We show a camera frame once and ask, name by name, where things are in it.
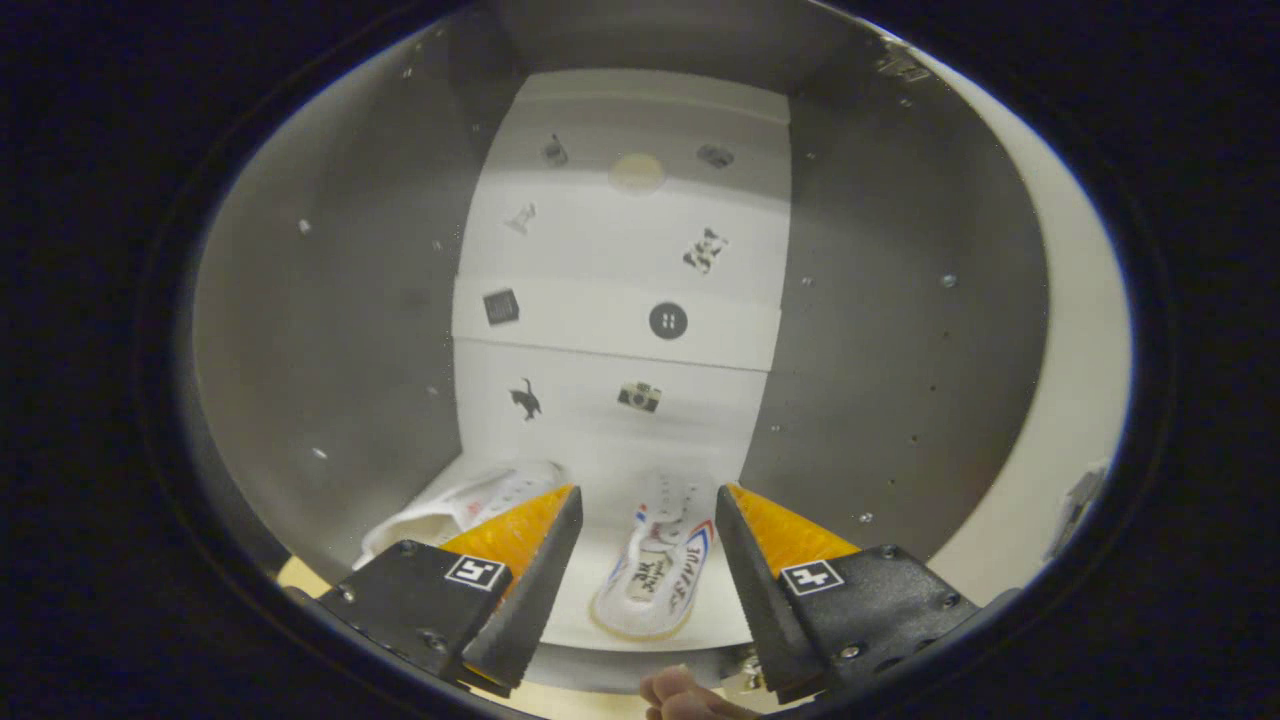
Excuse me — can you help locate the white shoe with red-blue stripes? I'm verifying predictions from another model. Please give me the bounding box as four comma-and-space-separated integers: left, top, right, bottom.
590, 478, 716, 641

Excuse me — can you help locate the white shoe with yellow sole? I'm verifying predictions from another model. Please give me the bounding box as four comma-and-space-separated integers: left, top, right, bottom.
352, 460, 566, 571

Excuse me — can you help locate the metal door hinge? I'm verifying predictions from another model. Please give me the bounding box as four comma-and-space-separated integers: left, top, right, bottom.
1045, 462, 1111, 561

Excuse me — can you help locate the grey shoe cabinet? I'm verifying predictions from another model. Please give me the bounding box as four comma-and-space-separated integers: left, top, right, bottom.
190, 0, 1051, 696

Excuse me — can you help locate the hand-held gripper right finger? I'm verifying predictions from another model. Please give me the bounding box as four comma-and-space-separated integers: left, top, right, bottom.
715, 484, 1021, 704

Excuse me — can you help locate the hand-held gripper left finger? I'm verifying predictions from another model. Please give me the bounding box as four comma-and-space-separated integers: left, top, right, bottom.
285, 485, 584, 698

